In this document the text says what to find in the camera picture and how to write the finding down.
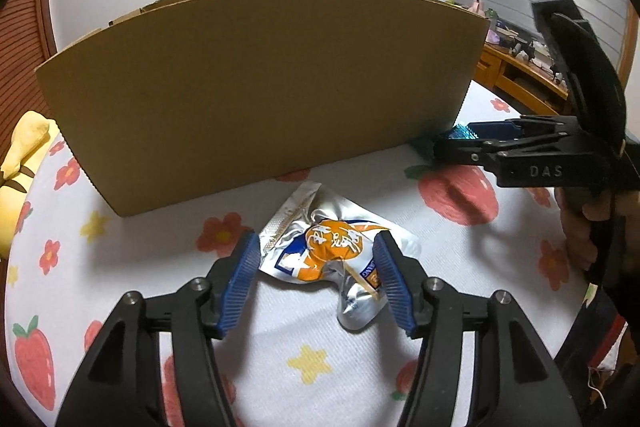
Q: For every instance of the yellow plush pillow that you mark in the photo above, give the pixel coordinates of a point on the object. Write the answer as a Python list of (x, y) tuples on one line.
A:
[(20, 187)]

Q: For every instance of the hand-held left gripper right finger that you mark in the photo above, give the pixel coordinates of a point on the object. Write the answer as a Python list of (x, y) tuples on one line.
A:
[(395, 287)]

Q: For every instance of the brown cardboard box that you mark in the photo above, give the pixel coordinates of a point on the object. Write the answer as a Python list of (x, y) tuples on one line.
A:
[(250, 97)]

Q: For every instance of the silver orange snack pouch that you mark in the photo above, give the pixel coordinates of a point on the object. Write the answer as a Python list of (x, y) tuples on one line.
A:
[(325, 252)]

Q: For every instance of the person's right forearm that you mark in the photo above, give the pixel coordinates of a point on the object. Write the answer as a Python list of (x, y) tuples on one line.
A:
[(625, 387)]

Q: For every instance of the wooden louvered wardrobe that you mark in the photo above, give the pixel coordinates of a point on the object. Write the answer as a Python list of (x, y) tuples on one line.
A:
[(30, 17)]

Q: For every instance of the white strawberry flower print sheet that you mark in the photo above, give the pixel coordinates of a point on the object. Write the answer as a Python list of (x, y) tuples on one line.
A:
[(350, 372)]

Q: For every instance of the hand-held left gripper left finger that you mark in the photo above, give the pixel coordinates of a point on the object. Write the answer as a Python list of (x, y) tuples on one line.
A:
[(240, 287)]

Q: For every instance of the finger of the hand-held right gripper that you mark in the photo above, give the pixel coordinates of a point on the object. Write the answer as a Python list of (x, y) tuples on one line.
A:
[(495, 129), (460, 149)]

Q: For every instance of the desk clutter pile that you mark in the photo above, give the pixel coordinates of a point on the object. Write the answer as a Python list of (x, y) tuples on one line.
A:
[(500, 32)]

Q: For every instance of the wooden desk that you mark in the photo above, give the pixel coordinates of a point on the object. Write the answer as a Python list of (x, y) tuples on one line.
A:
[(520, 82)]

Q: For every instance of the person's right hand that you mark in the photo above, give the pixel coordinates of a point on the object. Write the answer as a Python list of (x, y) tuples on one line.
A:
[(580, 232)]

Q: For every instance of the teal snack packet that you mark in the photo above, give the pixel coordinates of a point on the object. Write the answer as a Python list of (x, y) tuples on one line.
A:
[(462, 133)]

